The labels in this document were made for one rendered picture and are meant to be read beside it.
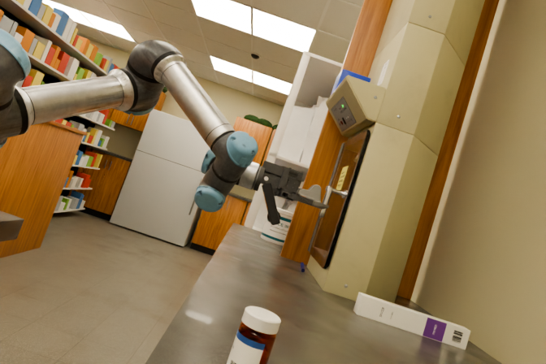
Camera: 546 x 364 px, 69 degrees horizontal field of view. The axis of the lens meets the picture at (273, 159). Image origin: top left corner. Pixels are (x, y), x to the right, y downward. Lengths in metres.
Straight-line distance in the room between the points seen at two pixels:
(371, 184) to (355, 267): 0.23
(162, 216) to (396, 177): 5.19
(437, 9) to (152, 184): 5.29
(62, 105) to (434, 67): 0.96
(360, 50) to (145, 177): 4.94
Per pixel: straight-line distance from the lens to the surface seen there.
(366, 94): 1.13
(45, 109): 1.04
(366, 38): 1.59
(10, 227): 0.86
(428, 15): 1.26
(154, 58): 1.09
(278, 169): 1.09
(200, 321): 0.58
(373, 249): 1.11
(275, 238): 1.75
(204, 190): 0.98
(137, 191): 6.17
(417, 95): 1.17
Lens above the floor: 1.13
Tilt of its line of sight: 5 degrees up
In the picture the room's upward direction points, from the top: 19 degrees clockwise
